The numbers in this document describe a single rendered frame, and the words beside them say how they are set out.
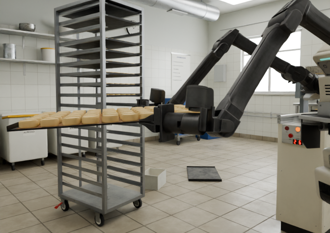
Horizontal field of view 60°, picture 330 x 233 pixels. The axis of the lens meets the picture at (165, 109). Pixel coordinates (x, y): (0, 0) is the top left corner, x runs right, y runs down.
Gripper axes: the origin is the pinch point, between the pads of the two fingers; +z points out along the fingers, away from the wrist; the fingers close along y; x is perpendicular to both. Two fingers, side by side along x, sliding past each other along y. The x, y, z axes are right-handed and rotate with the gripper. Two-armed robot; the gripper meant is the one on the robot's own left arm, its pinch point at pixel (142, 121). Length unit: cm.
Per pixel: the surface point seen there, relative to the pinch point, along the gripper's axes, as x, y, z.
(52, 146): 203, 73, 334
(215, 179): 250, 99, 84
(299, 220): 157, 88, -21
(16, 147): 146, 63, 330
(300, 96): 234, -1, -10
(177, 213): 146, 100, 77
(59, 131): 96, 25, 169
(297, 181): 158, 59, -19
